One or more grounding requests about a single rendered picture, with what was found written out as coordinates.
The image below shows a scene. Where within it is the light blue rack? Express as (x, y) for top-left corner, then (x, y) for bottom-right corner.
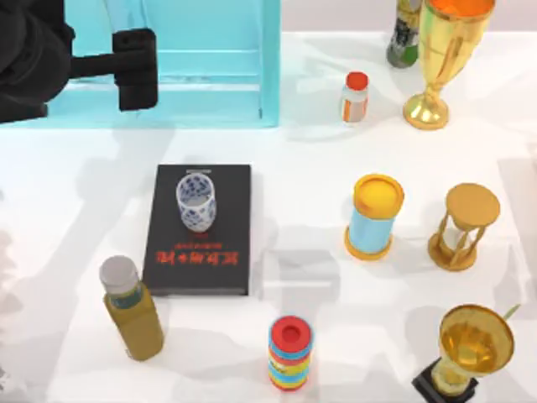
(0, 0), (281, 130)

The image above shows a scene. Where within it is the blue and white cup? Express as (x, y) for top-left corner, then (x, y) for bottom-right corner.
(175, 169), (217, 234)

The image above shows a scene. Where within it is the black book red lettering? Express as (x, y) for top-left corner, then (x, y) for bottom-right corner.
(142, 163), (253, 297)

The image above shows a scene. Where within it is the white bottle red cap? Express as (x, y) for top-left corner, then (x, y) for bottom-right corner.
(339, 71), (371, 124)

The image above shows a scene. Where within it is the olive bottle grey cap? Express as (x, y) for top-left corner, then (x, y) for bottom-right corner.
(98, 255), (165, 362)

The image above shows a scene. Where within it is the light blue can yellow lid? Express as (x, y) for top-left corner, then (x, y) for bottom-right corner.
(344, 173), (405, 262)

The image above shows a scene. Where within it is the dark green patterned bottle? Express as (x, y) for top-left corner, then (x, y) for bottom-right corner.
(385, 0), (422, 69)

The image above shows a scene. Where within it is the red yellow blue striped can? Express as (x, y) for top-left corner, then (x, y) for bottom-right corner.
(267, 315), (315, 392)

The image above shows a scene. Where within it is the tall gold trophy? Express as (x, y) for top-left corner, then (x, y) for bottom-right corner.
(403, 0), (497, 131)

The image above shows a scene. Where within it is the golden hourglass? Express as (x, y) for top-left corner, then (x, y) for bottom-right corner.
(427, 182), (502, 272)

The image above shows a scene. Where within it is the gold trophy black base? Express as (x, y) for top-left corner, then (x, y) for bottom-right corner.
(411, 303), (521, 400)

